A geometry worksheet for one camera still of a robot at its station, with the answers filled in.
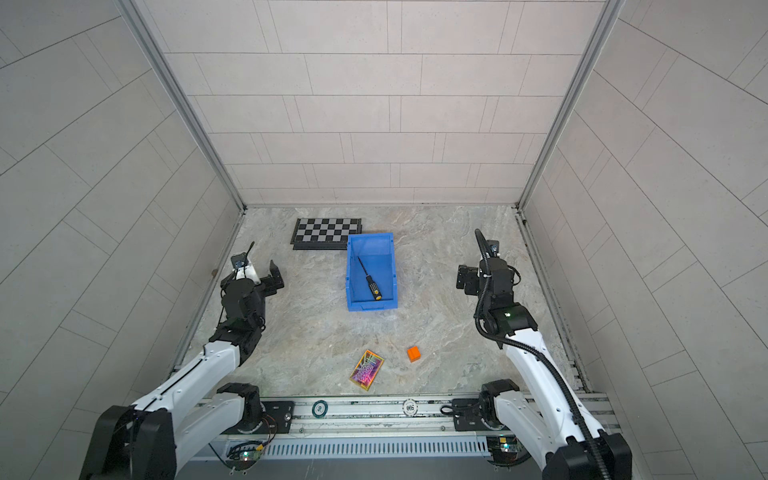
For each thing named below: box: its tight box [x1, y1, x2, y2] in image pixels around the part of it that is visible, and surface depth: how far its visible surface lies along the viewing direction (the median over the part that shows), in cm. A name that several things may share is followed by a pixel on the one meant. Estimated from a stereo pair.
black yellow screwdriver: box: [357, 256, 383, 301], surface depth 93 cm
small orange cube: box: [407, 346, 421, 363], surface depth 81 cm
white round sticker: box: [402, 398, 419, 417], surface depth 74 cm
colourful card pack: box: [350, 350, 385, 391], surface depth 79 cm
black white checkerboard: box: [290, 218, 363, 250], surface depth 107 cm
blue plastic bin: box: [346, 233, 398, 311], surface depth 99 cm
